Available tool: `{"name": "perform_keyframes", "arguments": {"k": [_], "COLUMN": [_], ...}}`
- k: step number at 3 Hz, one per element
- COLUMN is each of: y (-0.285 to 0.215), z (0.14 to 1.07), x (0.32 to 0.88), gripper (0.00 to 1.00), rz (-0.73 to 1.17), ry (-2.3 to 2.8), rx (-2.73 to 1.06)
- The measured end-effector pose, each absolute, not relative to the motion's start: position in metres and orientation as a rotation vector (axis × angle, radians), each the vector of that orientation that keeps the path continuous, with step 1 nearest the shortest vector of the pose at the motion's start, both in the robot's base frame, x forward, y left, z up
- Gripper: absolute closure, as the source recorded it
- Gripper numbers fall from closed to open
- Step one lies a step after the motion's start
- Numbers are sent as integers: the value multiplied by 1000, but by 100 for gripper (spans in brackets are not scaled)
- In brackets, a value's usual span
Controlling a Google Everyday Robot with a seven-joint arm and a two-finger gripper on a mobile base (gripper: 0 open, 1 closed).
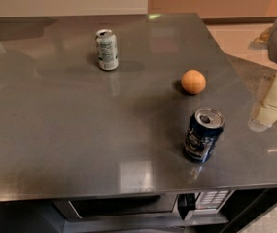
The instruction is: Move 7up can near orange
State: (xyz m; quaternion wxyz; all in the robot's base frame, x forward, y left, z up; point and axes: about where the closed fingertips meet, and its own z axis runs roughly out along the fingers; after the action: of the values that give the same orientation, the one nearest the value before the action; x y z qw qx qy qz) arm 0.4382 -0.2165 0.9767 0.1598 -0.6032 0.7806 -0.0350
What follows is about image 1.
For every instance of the white green 7up can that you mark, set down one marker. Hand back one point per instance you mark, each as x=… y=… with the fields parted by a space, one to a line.
x=107 y=49

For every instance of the dark blue soda can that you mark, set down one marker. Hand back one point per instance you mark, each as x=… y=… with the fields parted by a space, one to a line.
x=205 y=127

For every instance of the orange fruit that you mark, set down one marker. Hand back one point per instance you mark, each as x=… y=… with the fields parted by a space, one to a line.
x=193 y=82

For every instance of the stainless steel microwave oven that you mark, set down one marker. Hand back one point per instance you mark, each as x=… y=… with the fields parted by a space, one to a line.
x=185 y=206

